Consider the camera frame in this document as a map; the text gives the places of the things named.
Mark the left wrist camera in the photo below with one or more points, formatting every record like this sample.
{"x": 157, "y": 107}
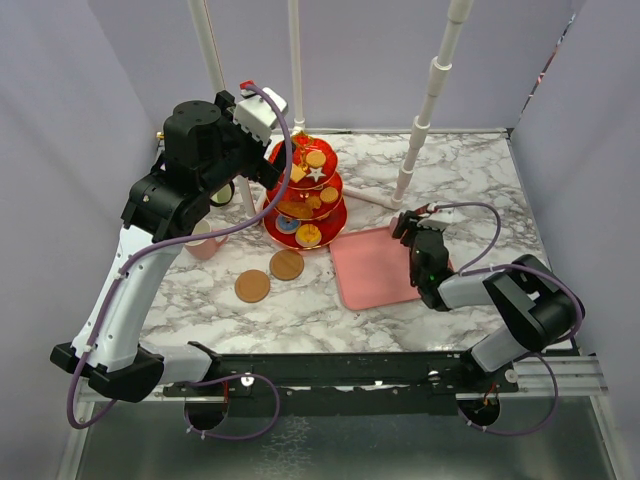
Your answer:
{"x": 255, "y": 116}

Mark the white pvc pipe frame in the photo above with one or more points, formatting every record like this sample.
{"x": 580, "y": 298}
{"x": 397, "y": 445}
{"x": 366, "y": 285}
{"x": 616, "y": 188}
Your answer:
{"x": 439, "y": 70}

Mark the rectangular yellow biscuit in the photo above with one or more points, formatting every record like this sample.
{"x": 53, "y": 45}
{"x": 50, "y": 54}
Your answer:
{"x": 297, "y": 173}

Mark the swirl butter cookie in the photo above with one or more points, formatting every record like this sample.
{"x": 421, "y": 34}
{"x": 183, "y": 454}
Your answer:
{"x": 314, "y": 202}

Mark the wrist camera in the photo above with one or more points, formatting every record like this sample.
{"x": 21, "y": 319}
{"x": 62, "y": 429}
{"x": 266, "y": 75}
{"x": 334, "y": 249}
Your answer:
{"x": 255, "y": 116}
{"x": 438, "y": 218}

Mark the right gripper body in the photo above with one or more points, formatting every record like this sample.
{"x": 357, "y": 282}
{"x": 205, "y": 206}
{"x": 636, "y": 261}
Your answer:
{"x": 409, "y": 223}

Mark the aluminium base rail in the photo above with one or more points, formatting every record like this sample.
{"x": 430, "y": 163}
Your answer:
{"x": 437, "y": 373}

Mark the red three-tier stand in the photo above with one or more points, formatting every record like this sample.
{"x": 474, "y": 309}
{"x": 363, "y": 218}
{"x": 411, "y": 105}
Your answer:
{"x": 330, "y": 218}

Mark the brown croissant bread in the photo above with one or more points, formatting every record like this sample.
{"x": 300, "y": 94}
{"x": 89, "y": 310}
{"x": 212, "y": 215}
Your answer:
{"x": 297, "y": 210}

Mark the yellow donut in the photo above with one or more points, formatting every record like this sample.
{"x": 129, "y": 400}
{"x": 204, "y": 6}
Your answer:
{"x": 308, "y": 236}

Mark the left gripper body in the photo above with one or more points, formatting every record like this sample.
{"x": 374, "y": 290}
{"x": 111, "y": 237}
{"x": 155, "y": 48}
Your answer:
{"x": 244, "y": 154}

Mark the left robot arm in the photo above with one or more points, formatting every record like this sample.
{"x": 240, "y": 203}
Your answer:
{"x": 206, "y": 146}

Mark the lower wooden coaster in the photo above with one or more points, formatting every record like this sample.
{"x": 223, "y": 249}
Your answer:
{"x": 252, "y": 286}

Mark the green mug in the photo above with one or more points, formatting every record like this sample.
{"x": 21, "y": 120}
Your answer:
{"x": 224, "y": 196}

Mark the pink mug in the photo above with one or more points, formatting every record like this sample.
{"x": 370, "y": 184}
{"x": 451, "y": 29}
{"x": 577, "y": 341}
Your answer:
{"x": 204, "y": 249}

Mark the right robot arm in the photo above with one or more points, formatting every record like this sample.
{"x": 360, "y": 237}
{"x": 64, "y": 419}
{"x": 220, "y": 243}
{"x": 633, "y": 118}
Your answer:
{"x": 536, "y": 308}

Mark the upper wooden coaster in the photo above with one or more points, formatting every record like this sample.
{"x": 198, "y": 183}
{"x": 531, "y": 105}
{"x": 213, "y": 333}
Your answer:
{"x": 286, "y": 265}

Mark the wooden coaster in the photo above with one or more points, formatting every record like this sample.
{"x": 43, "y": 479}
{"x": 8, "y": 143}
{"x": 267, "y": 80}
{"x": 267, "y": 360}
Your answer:
{"x": 252, "y": 286}
{"x": 286, "y": 265}

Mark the star gingerbread cookie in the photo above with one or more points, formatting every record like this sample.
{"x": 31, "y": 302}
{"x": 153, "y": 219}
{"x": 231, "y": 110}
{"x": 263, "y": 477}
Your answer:
{"x": 315, "y": 173}

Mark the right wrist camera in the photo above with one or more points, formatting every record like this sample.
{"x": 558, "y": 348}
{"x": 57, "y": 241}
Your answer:
{"x": 438, "y": 218}

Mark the round biscuit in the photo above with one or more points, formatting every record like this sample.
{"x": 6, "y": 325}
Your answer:
{"x": 329, "y": 195}
{"x": 315, "y": 159}

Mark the blue frosted donut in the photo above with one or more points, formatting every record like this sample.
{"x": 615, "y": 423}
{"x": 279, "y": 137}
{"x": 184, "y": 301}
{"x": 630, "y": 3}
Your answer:
{"x": 287, "y": 225}

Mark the pink serving tray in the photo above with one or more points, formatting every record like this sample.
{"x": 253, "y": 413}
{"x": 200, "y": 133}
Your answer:
{"x": 372, "y": 269}

